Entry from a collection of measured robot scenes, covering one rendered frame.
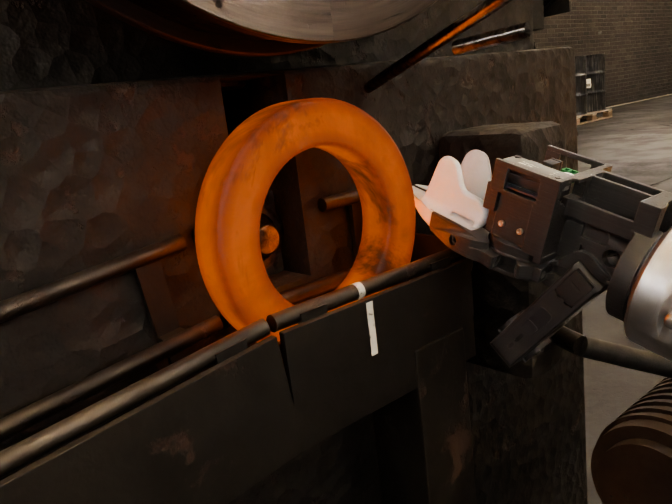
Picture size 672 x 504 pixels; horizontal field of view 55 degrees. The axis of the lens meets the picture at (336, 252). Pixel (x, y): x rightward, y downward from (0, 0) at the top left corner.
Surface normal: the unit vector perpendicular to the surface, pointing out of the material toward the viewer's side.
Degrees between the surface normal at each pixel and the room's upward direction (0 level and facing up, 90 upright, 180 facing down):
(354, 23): 90
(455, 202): 89
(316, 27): 90
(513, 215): 90
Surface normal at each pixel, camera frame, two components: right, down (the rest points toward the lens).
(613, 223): -0.75, 0.24
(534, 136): 0.56, -0.28
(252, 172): 0.66, 0.10
